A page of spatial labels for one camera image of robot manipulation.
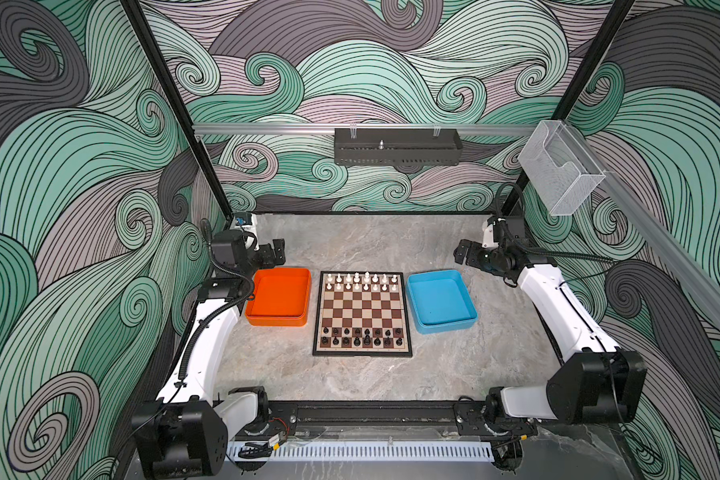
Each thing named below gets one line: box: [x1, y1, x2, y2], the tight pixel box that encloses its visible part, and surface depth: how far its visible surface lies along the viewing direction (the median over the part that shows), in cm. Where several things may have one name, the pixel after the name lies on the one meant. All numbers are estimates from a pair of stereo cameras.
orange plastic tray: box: [246, 267, 311, 327], surface depth 97 cm
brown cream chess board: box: [312, 271, 413, 357], surface depth 92 cm
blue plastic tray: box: [407, 270, 478, 335], surface depth 97 cm
